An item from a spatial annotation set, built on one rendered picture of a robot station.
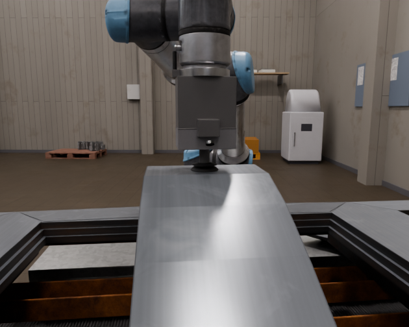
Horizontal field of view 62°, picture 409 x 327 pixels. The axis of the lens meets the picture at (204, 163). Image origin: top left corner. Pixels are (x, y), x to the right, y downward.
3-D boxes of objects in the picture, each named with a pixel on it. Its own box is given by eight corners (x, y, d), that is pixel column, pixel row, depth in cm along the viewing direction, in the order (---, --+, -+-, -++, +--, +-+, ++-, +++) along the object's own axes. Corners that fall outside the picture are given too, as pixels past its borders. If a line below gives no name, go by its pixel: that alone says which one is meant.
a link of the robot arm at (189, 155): (186, 175, 139) (185, 143, 137) (219, 176, 138) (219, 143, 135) (180, 182, 128) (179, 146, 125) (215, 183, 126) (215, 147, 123)
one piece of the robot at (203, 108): (173, 43, 43) (175, 170, 45) (243, 45, 44) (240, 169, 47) (170, 55, 52) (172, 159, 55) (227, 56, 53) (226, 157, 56)
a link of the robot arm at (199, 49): (235, 33, 46) (175, 31, 45) (235, 67, 47) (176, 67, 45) (224, 43, 53) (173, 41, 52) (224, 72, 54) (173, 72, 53)
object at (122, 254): (456, 259, 108) (456, 250, 107) (28, 280, 94) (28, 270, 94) (411, 235, 127) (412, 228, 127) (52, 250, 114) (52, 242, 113)
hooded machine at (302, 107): (321, 164, 686) (326, 87, 662) (288, 164, 687) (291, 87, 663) (310, 159, 762) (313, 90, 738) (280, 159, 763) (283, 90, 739)
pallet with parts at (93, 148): (107, 154, 843) (106, 141, 837) (97, 159, 761) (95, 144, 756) (60, 154, 844) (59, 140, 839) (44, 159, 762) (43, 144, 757)
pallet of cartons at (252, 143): (256, 154, 838) (256, 136, 831) (261, 159, 753) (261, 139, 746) (206, 154, 840) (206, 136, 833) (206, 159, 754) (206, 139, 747)
